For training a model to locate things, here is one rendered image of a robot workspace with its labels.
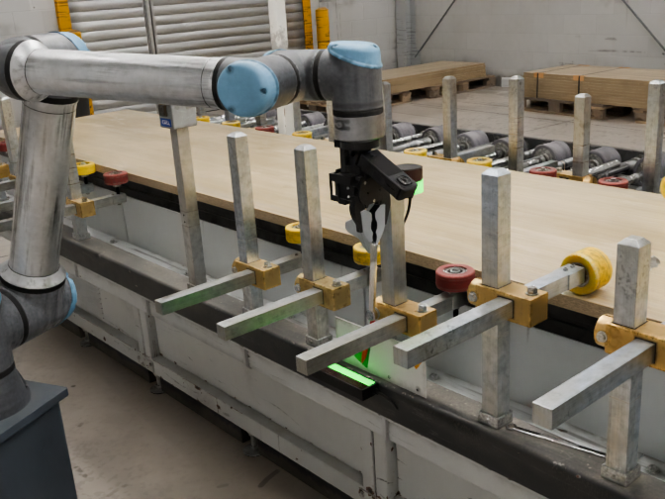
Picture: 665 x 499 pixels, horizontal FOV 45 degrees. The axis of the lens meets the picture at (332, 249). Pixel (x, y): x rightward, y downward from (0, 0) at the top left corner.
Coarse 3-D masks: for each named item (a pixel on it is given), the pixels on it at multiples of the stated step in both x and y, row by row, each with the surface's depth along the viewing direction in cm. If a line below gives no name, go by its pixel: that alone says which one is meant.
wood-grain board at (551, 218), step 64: (128, 128) 365; (192, 128) 355; (256, 192) 239; (320, 192) 235; (448, 192) 226; (512, 192) 221; (576, 192) 217; (640, 192) 214; (448, 256) 175; (512, 256) 173
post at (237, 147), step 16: (240, 144) 188; (240, 160) 189; (240, 176) 190; (240, 192) 190; (240, 208) 192; (240, 224) 194; (240, 240) 196; (256, 240) 196; (240, 256) 198; (256, 256) 197; (256, 288) 199; (256, 304) 200
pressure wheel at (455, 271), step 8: (448, 264) 169; (456, 264) 168; (464, 264) 168; (440, 272) 164; (448, 272) 165; (456, 272) 165; (464, 272) 164; (472, 272) 164; (440, 280) 164; (448, 280) 162; (456, 280) 162; (464, 280) 162; (440, 288) 164; (448, 288) 163; (456, 288) 163; (464, 288) 163; (456, 312) 168
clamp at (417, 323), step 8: (376, 304) 163; (384, 304) 160; (400, 304) 160; (408, 304) 159; (416, 304) 159; (384, 312) 161; (392, 312) 159; (400, 312) 157; (408, 312) 156; (416, 312) 155; (432, 312) 156; (408, 320) 156; (416, 320) 154; (424, 320) 154; (432, 320) 156; (408, 328) 156; (416, 328) 155; (424, 328) 155
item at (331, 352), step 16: (432, 304) 161; (448, 304) 164; (464, 304) 167; (384, 320) 155; (400, 320) 155; (352, 336) 149; (368, 336) 150; (384, 336) 153; (304, 352) 144; (320, 352) 143; (336, 352) 145; (352, 352) 148; (304, 368) 142; (320, 368) 143
